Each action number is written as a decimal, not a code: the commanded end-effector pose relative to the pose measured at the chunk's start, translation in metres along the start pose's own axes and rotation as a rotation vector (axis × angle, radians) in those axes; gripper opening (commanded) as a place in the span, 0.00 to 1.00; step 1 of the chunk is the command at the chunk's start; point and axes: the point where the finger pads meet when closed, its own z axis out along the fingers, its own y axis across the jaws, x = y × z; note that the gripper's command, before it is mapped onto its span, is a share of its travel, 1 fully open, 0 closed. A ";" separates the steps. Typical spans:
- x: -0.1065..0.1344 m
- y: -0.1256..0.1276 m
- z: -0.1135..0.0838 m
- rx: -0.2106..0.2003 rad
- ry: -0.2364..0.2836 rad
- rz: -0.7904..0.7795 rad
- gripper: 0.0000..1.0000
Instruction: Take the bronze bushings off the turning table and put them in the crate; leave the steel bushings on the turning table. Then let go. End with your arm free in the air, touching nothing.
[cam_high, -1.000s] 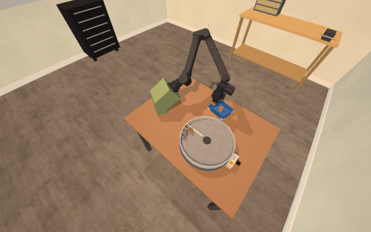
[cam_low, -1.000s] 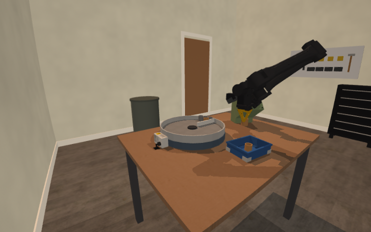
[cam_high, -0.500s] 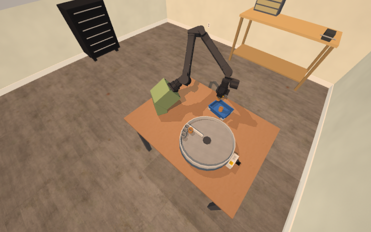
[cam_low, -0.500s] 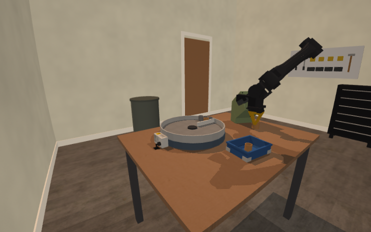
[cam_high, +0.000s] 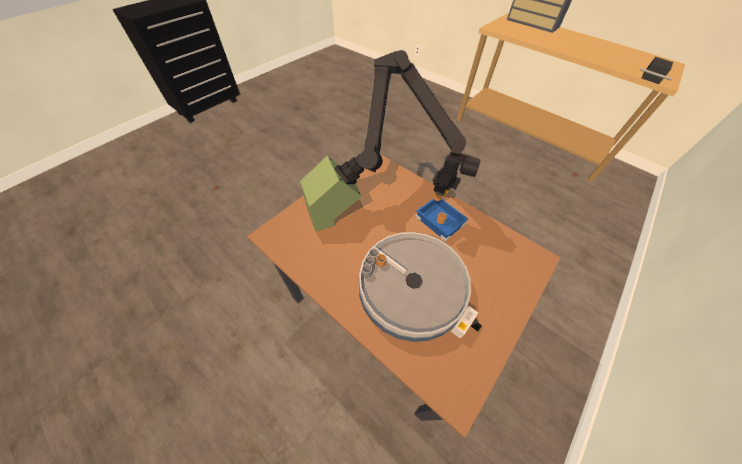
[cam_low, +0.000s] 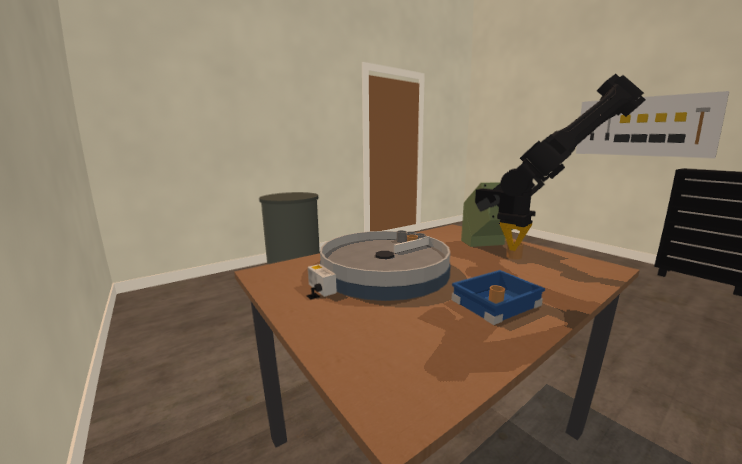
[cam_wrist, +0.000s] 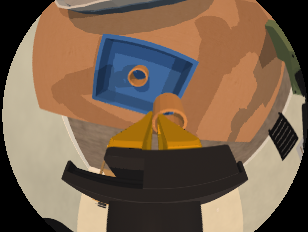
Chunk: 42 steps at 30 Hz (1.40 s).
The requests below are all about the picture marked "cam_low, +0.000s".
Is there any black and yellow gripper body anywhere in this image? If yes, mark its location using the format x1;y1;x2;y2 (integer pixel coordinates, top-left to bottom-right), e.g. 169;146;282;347
497;191;536;227

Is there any blue crate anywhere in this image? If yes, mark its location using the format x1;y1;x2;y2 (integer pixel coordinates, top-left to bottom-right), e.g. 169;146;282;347
452;270;545;325

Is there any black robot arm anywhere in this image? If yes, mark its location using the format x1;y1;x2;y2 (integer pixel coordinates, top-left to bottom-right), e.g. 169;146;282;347
475;74;646;214

